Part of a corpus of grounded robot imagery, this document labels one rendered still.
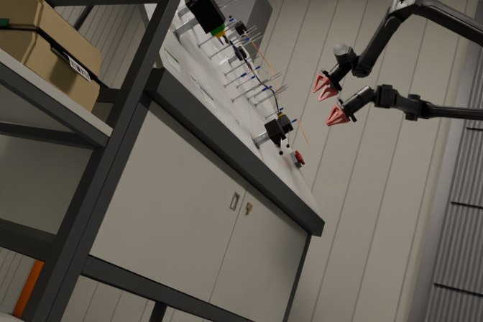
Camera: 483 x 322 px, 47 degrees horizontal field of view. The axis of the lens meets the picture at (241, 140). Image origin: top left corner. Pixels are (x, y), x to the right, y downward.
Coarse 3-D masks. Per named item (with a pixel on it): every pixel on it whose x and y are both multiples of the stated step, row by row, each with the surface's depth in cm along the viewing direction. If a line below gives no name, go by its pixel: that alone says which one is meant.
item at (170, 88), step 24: (168, 72) 135; (168, 96) 136; (192, 96) 144; (192, 120) 145; (216, 120) 154; (216, 144) 156; (240, 144) 166; (240, 168) 170; (264, 168) 180; (264, 192) 187; (288, 192) 196; (312, 216) 215
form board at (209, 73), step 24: (144, 24) 145; (168, 48) 147; (192, 48) 173; (192, 72) 157; (216, 72) 188; (240, 72) 233; (216, 96) 169; (264, 96) 259; (240, 120) 182; (264, 120) 225; (264, 144) 198; (288, 168) 217
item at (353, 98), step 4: (340, 96) 206; (352, 96) 206; (356, 96) 205; (340, 100) 206; (348, 100) 206; (352, 100) 205; (356, 100) 204; (360, 100) 204; (344, 104) 202; (348, 104) 205; (352, 104) 204; (356, 104) 204; (360, 104) 205; (348, 108) 203; (352, 108) 205; (356, 108) 205; (360, 108) 206; (352, 112) 205; (352, 116) 207; (352, 120) 209; (356, 120) 208
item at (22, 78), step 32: (64, 0) 152; (96, 0) 146; (128, 0) 141; (160, 0) 133; (160, 32) 130; (0, 64) 97; (0, 96) 118; (32, 96) 103; (64, 96) 109; (128, 96) 123; (0, 128) 140; (32, 128) 134; (64, 128) 126; (96, 128) 117; (96, 160) 119; (96, 192) 118; (64, 224) 115; (64, 256) 113; (0, 320) 102; (32, 320) 108
